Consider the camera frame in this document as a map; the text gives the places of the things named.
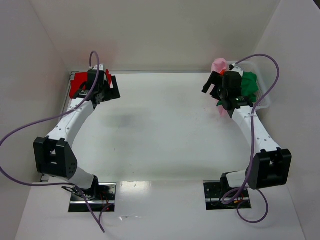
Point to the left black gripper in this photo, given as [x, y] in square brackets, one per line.
[110, 92]

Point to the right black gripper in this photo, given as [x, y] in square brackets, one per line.
[215, 85]

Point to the red t-shirt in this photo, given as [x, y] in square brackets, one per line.
[85, 80]

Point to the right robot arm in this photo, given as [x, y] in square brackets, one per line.
[269, 164]

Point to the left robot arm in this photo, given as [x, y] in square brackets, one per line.
[53, 154]

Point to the pink t-shirt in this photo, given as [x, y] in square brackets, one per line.
[218, 65]

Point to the green t-shirt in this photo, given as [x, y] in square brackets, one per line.
[248, 85]

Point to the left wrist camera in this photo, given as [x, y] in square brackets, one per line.
[98, 67]

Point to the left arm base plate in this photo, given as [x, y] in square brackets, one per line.
[105, 198]

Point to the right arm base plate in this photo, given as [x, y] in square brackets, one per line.
[215, 190]

